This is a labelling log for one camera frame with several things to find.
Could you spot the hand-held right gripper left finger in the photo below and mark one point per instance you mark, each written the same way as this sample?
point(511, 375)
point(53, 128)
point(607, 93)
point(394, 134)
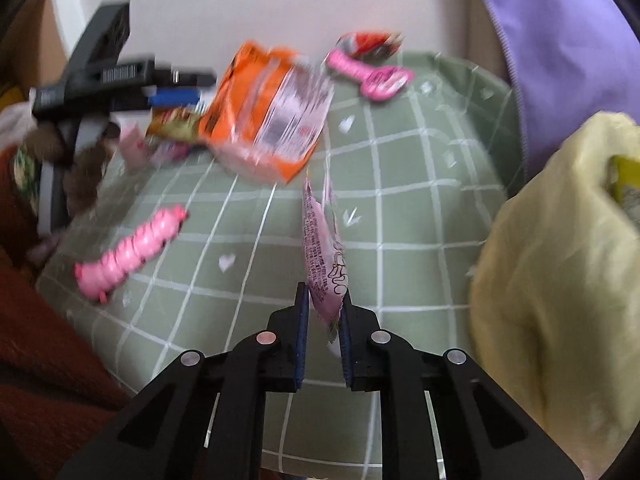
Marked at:
point(301, 345)

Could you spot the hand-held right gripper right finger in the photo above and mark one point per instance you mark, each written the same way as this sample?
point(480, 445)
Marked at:
point(345, 355)

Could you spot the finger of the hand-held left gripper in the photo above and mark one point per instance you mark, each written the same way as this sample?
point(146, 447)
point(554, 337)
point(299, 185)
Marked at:
point(175, 96)
point(190, 78)

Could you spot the orange snack bag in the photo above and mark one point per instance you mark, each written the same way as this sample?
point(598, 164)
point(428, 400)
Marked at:
point(240, 90)

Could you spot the pale pink printed wrapper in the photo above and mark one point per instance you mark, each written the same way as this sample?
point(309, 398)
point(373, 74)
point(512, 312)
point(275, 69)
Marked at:
point(320, 250)

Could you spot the pale yellow plastic bag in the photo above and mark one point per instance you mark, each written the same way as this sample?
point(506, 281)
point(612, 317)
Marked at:
point(540, 270)

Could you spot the person's left forearm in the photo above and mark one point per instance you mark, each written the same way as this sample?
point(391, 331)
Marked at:
point(12, 220)

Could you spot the person's left hand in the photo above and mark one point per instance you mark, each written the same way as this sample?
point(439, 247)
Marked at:
point(90, 172)

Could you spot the green yellow snack wrapper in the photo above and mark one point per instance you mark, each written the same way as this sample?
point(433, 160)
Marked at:
point(175, 125)

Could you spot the small light pink wrapper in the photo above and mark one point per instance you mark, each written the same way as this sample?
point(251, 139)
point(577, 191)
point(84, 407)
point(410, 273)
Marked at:
point(132, 147)

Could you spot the wooden shelf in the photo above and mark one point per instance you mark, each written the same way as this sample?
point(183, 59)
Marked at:
point(40, 35)

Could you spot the white plastic bag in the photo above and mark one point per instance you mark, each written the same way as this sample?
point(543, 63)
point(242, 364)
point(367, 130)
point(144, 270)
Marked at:
point(15, 120)

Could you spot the pink caterpillar toy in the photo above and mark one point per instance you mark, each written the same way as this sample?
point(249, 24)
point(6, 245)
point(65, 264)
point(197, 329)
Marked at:
point(130, 255)

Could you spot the red white candy wrapper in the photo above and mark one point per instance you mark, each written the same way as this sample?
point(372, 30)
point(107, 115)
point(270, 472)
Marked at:
point(370, 42)

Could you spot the bright pink candy wrapper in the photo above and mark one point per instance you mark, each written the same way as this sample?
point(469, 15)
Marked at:
point(380, 82)

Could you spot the green checked blanket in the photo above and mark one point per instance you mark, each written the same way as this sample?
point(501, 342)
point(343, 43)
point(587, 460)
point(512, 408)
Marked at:
point(410, 170)

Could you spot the person's red coat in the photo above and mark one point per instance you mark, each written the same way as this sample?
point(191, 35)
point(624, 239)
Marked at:
point(45, 360)

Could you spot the bright yellow wrapper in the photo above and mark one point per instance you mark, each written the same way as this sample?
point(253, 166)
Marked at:
point(625, 182)

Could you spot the purple cloth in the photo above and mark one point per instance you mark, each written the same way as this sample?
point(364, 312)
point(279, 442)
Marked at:
point(550, 35)

